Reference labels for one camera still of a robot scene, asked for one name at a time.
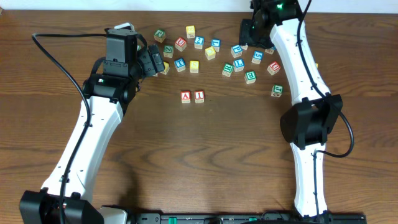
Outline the red A block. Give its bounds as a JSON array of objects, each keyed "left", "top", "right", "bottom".
[{"left": 180, "top": 91, "right": 191, "bottom": 104}]

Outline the blue 2 block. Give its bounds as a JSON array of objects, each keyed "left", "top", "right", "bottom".
[{"left": 194, "top": 36, "right": 205, "bottom": 50}]

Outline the red I block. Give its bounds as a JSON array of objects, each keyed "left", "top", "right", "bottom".
[{"left": 195, "top": 90, "right": 205, "bottom": 103}]

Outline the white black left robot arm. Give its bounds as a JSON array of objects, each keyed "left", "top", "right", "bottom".
[{"left": 19, "top": 44, "right": 165, "bottom": 223}]

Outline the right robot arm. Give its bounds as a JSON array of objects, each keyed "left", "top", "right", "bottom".
[{"left": 239, "top": 0, "right": 342, "bottom": 222}]

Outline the yellow O block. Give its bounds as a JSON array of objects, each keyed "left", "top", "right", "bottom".
[{"left": 162, "top": 62, "right": 170, "bottom": 75}]

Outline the green Z block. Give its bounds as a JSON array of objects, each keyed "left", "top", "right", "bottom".
[{"left": 163, "top": 45, "right": 174, "bottom": 58}]

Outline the blue T block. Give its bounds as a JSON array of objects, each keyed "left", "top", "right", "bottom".
[{"left": 174, "top": 58, "right": 186, "bottom": 72}]

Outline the blue P block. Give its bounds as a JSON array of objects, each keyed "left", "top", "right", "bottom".
[{"left": 231, "top": 45, "right": 243, "bottom": 58}]

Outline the blue 5 block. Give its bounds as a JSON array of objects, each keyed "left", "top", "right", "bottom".
[{"left": 251, "top": 50, "right": 264, "bottom": 64}]

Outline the blue D block right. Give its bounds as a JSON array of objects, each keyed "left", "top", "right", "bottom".
[{"left": 265, "top": 47, "right": 275, "bottom": 55}]

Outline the green J block top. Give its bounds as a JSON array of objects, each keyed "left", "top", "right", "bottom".
[{"left": 154, "top": 29, "right": 166, "bottom": 43}]

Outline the green j block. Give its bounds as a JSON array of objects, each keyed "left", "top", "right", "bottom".
[
  {"left": 271, "top": 84, "right": 284, "bottom": 98},
  {"left": 154, "top": 29, "right": 166, "bottom": 43}
]

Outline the red U block left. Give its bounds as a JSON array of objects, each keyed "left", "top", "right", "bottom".
[{"left": 175, "top": 37, "right": 187, "bottom": 52}]

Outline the red u block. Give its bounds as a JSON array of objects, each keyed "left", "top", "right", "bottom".
[
  {"left": 267, "top": 61, "right": 281, "bottom": 75},
  {"left": 175, "top": 37, "right": 187, "bottom": 52}
]

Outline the blue L block lower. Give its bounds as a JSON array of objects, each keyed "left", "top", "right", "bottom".
[{"left": 233, "top": 58, "right": 245, "bottom": 72}]

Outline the blue l block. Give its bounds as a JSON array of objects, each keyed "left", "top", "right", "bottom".
[
  {"left": 233, "top": 58, "right": 245, "bottom": 72},
  {"left": 211, "top": 39, "right": 221, "bottom": 52}
]

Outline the yellow S block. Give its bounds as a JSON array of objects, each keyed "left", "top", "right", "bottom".
[{"left": 190, "top": 60, "right": 200, "bottom": 73}]

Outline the blue L block upper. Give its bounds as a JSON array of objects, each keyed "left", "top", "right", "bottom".
[{"left": 211, "top": 39, "right": 221, "bottom": 52}]

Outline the red U block right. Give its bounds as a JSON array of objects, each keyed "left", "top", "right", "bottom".
[{"left": 267, "top": 61, "right": 281, "bottom": 75}]

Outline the green B block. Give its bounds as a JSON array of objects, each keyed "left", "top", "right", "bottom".
[{"left": 244, "top": 71, "right": 257, "bottom": 84}]

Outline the green R block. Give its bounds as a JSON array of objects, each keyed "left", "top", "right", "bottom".
[{"left": 222, "top": 63, "right": 234, "bottom": 77}]

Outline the yellow block centre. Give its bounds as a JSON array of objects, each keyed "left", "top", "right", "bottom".
[{"left": 205, "top": 47, "right": 216, "bottom": 60}]

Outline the yellow block top row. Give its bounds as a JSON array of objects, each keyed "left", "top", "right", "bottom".
[{"left": 186, "top": 26, "right": 196, "bottom": 39}]

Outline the green J block lower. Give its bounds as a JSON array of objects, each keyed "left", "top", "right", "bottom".
[{"left": 271, "top": 84, "right": 284, "bottom": 98}]

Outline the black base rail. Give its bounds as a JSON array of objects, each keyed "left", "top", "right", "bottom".
[{"left": 132, "top": 212, "right": 367, "bottom": 224}]

